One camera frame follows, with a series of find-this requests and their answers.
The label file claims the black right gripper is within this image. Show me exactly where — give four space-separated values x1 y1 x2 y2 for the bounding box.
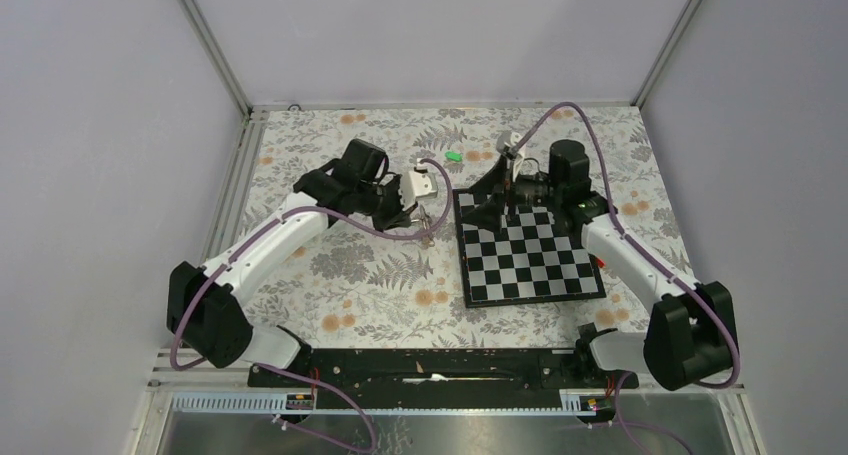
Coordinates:
460 154 563 235

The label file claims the silver keyring with clips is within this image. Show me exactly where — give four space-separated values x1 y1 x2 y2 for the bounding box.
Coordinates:
411 204 450 249

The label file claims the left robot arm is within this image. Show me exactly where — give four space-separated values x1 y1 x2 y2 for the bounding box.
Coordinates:
166 139 438 386

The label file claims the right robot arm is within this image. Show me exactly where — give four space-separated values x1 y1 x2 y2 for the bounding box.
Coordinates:
460 140 741 391

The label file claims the black white chessboard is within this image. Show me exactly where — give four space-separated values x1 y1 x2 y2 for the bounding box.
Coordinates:
453 189 606 308

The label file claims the floral patterned table mat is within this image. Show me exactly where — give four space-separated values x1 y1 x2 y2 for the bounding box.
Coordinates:
242 107 691 348

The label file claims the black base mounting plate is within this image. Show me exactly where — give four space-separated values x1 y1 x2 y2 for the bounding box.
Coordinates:
248 348 622 402

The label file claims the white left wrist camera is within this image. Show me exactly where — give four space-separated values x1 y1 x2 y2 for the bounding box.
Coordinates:
399 168 438 210

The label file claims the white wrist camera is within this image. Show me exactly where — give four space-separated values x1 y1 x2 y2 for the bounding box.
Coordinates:
399 168 438 210
496 132 526 182

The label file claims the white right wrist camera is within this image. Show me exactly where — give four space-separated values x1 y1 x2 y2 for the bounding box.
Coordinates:
496 132 526 182

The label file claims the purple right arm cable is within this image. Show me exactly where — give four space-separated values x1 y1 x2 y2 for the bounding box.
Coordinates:
506 102 742 455

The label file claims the white slotted cable duct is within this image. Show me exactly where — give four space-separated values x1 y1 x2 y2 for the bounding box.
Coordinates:
171 390 596 416

